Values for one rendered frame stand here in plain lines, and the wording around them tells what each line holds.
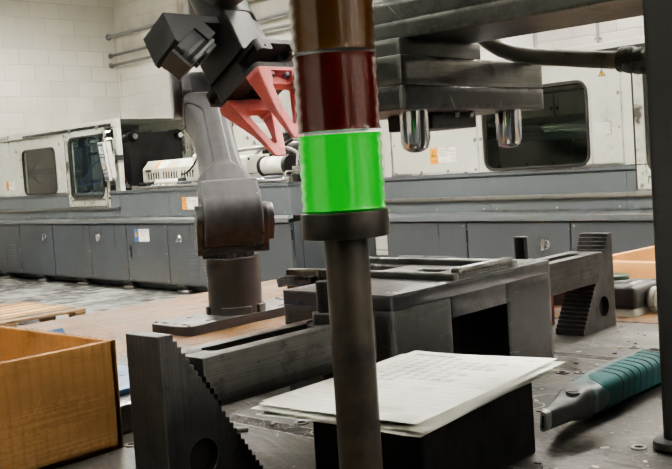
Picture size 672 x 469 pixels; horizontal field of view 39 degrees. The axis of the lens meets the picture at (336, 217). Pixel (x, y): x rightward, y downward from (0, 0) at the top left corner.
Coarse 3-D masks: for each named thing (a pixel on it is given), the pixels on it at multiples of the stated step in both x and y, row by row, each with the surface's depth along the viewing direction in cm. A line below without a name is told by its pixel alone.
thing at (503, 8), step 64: (384, 0) 70; (448, 0) 64; (512, 0) 60; (576, 0) 57; (640, 0) 56; (384, 64) 63; (448, 64) 66; (512, 64) 72; (448, 128) 71; (512, 128) 74
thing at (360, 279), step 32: (320, 224) 41; (352, 224) 41; (384, 224) 42; (352, 256) 42; (352, 288) 42; (352, 320) 42; (352, 352) 42; (352, 384) 42; (352, 416) 43; (352, 448) 43
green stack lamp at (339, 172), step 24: (312, 144) 42; (336, 144) 41; (360, 144) 41; (312, 168) 42; (336, 168) 41; (360, 168) 41; (312, 192) 42; (336, 192) 41; (360, 192) 41; (384, 192) 43
